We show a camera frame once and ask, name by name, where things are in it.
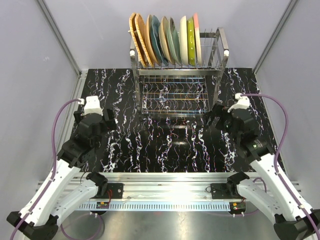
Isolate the cream bird painted plate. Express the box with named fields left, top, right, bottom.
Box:
left=144, top=14, right=161, bottom=67

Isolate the woven bamboo tray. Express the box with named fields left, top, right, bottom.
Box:
left=134, top=13, right=154, bottom=68
left=129, top=12, right=148, bottom=67

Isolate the cream yellow bird plate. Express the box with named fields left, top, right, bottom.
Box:
left=159, top=16, right=175, bottom=65

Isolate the pink rimmed plate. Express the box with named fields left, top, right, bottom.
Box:
left=193, top=13, right=202, bottom=66

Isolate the yellow green dotted plate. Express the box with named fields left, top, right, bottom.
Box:
left=186, top=17, right=196, bottom=66

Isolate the pale green bottom plate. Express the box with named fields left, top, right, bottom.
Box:
left=166, top=17, right=182, bottom=65

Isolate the teal scalloped plate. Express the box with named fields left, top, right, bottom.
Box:
left=151, top=15, right=169, bottom=66

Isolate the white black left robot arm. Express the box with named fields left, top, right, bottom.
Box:
left=6, top=109, right=117, bottom=240

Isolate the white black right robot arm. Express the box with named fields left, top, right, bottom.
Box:
left=206, top=104, right=320, bottom=240

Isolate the stainless steel dish rack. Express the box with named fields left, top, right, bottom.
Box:
left=129, top=27, right=230, bottom=118

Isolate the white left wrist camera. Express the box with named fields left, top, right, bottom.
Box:
left=78, top=95, right=103, bottom=116

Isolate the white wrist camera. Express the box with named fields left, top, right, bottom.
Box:
left=227, top=93, right=250, bottom=113
left=78, top=95, right=103, bottom=116

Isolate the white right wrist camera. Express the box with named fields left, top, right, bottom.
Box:
left=227, top=93, right=250, bottom=113

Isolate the white slotted cable duct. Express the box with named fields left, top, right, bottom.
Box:
left=77, top=201, right=230, bottom=212

